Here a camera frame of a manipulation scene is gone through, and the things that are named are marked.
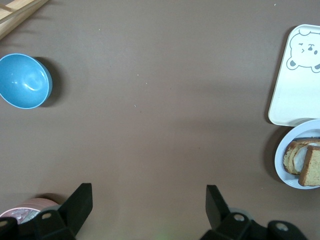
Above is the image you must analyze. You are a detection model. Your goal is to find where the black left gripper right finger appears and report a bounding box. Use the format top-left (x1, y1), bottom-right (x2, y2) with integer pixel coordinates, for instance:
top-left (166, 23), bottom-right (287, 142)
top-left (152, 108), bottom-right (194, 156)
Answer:
top-left (199, 184), bottom-right (308, 240)

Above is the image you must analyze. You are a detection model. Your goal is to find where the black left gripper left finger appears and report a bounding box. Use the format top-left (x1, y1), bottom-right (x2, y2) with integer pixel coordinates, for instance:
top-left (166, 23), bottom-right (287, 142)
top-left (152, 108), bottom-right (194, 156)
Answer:
top-left (0, 183), bottom-right (94, 240)

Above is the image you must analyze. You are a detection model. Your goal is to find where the pale lavender round plate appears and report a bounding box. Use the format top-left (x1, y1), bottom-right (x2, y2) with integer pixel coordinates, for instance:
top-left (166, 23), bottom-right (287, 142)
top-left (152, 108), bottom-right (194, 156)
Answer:
top-left (274, 118), bottom-right (320, 189)

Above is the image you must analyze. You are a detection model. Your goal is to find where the toasted bread slice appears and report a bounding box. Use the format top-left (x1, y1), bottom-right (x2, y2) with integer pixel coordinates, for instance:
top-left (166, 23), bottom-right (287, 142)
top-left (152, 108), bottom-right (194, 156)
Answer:
top-left (282, 136), bottom-right (320, 175)

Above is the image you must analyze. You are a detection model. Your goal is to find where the fried egg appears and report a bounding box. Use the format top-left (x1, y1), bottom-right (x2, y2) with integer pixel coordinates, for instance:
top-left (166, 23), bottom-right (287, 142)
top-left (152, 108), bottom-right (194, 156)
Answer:
top-left (292, 142), bottom-right (320, 173)

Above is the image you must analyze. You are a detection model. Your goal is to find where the pink bowl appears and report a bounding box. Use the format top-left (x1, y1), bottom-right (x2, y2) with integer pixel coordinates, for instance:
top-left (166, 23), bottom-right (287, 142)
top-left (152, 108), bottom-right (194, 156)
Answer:
top-left (0, 198), bottom-right (60, 225)

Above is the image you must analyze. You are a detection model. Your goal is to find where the blue bowl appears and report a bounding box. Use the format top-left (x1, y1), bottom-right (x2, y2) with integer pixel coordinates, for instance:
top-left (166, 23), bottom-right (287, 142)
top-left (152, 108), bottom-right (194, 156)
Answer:
top-left (0, 52), bottom-right (53, 110)

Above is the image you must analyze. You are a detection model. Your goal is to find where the cream bear print tray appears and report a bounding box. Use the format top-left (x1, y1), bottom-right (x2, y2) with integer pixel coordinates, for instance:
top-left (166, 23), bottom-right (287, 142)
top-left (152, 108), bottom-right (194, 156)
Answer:
top-left (267, 23), bottom-right (320, 126)

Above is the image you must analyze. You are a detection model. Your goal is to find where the wooden rack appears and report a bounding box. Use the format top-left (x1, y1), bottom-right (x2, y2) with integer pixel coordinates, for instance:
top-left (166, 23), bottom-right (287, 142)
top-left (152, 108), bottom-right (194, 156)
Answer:
top-left (0, 0), bottom-right (50, 41)

